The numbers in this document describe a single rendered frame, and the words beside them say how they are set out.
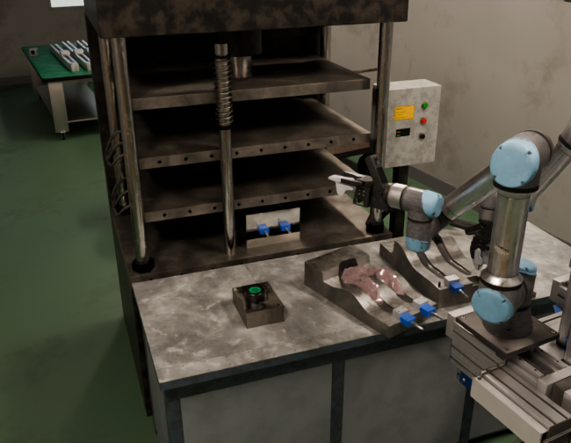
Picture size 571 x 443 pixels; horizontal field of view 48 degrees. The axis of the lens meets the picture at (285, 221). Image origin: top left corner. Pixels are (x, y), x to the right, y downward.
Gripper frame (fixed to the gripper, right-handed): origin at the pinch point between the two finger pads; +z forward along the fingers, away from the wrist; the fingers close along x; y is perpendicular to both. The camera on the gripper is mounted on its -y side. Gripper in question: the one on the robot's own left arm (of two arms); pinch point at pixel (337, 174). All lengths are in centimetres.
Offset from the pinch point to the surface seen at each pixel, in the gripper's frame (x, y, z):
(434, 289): 54, 52, -17
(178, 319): -13, 68, 57
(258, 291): 7, 55, 34
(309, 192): 75, 33, 60
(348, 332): 18, 64, -1
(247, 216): 49, 44, 76
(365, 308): 27, 56, -2
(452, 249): 84, 44, -11
